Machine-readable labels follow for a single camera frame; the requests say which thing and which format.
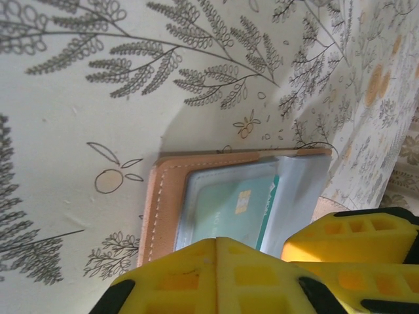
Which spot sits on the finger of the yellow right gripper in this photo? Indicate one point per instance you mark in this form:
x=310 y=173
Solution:
x=376 y=281
x=314 y=248

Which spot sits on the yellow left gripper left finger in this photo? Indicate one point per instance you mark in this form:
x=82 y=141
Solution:
x=183 y=261

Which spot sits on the pink leather card holder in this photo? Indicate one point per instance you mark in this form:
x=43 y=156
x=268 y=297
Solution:
x=168 y=196

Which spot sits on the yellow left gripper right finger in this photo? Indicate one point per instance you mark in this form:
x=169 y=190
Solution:
x=248 y=261

